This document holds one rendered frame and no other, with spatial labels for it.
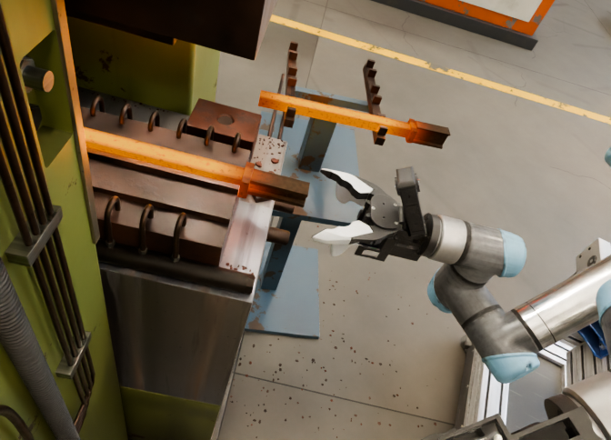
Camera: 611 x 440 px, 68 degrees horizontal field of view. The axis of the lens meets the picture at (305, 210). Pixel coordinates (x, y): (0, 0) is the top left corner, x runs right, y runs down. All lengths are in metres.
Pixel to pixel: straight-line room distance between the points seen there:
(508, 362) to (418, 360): 1.05
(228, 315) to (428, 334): 1.30
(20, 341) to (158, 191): 0.32
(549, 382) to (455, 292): 1.03
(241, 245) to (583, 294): 0.54
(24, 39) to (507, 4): 4.27
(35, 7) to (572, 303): 0.77
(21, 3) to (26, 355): 0.27
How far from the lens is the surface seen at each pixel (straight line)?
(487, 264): 0.78
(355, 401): 1.68
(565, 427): 0.45
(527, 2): 4.52
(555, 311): 0.82
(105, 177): 0.70
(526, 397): 1.74
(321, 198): 1.20
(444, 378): 1.86
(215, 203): 0.67
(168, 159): 0.70
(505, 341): 0.81
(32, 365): 0.47
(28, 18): 0.37
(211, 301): 0.69
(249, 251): 0.72
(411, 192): 0.66
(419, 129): 1.07
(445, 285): 0.84
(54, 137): 0.46
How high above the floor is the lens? 1.49
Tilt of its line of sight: 46 degrees down
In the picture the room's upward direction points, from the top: 20 degrees clockwise
